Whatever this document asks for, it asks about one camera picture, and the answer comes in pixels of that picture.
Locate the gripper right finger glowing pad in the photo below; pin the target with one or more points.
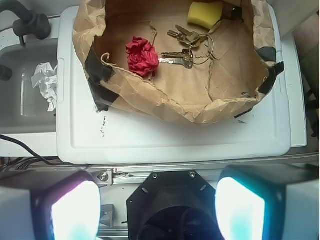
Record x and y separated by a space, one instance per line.
269 202

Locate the yellow sponge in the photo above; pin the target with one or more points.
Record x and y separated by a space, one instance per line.
204 14

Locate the black clamp knob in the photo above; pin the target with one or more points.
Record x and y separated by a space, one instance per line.
29 22

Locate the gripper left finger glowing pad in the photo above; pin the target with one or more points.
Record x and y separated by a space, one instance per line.
49 205

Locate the white crumpled paper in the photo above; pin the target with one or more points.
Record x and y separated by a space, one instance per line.
46 77

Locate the aluminium extrusion rail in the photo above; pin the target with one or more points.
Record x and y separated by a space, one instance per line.
120 174

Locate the brown paper bag tray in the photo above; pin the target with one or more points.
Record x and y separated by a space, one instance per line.
235 68

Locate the metal corner bracket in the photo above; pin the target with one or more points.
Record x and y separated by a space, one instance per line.
107 215

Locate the grey plastic tub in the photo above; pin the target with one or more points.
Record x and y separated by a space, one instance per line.
23 109

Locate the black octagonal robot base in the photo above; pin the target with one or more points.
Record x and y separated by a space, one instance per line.
173 205

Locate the white plastic bin lid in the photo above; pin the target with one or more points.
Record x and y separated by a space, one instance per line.
86 135

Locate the red crumpled paper ball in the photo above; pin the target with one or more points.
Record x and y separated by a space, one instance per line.
142 58

